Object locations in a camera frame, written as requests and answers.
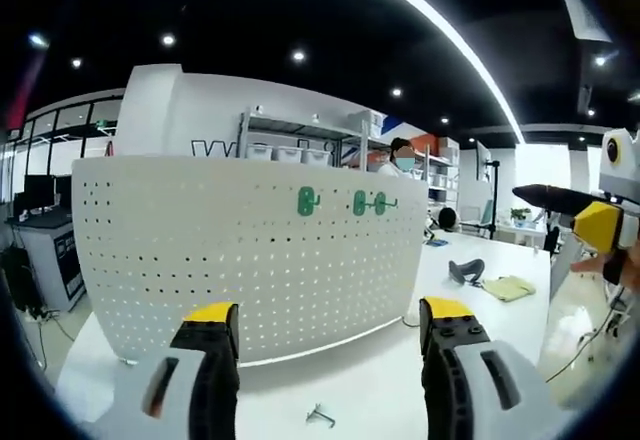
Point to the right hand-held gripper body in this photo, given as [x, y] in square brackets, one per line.
[620, 160]

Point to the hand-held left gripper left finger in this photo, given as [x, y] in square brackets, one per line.
[165, 395]

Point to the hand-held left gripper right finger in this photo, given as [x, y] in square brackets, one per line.
[500, 390]

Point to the white perforated mounting plate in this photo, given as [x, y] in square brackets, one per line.
[225, 260]

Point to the person's right hand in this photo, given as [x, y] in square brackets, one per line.
[590, 264]

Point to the potted green plant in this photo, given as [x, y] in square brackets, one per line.
[521, 214]

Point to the monitor on black pole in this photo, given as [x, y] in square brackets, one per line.
[482, 160]

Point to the yellow cloth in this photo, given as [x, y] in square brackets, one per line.
[510, 288]

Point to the grey curved object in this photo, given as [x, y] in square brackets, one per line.
[465, 270]

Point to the shelving with white boxes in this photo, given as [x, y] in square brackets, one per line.
[440, 165]

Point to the blue flat object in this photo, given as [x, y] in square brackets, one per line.
[437, 242]

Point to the ceiling air vent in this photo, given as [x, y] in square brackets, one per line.
[585, 5]

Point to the black lab bench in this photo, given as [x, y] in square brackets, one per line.
[55, 255]

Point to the long ceiling light strip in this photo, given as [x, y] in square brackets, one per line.
[450, 30]

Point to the white storage bin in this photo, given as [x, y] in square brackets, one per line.
[289, 154]
[316, 156]
[262, 152]

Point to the black computer monitors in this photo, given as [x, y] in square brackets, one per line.
[40, 190]

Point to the grey metal shelving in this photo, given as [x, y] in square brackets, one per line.
[300, 127]

